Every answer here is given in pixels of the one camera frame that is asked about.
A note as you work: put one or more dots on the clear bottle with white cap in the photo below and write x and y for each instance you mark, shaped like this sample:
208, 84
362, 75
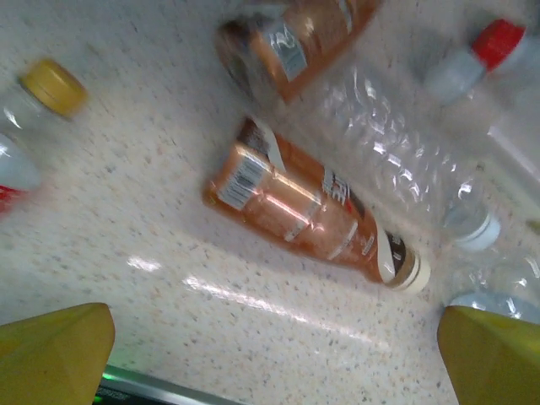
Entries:
392, 156

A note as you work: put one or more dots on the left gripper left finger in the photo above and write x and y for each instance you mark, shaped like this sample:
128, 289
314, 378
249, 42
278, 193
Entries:
46, 363

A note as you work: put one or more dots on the orange label plastic bottle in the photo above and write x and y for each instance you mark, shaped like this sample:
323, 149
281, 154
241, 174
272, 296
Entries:
291, 46
287, 202

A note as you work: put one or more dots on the clear bottle with yellow cap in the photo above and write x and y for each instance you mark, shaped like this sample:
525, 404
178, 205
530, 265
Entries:
52, 86

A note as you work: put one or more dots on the clear crumpled plastic bottle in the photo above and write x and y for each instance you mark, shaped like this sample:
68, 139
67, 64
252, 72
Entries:
506, 291

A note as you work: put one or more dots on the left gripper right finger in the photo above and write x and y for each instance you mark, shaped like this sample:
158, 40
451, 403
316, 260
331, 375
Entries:
498, 367

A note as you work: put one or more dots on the clear bottle with red label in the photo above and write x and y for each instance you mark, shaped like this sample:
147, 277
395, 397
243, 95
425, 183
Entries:
17, 169

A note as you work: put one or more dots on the clear bottle with red cap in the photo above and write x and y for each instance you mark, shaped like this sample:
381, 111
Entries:
498, 44

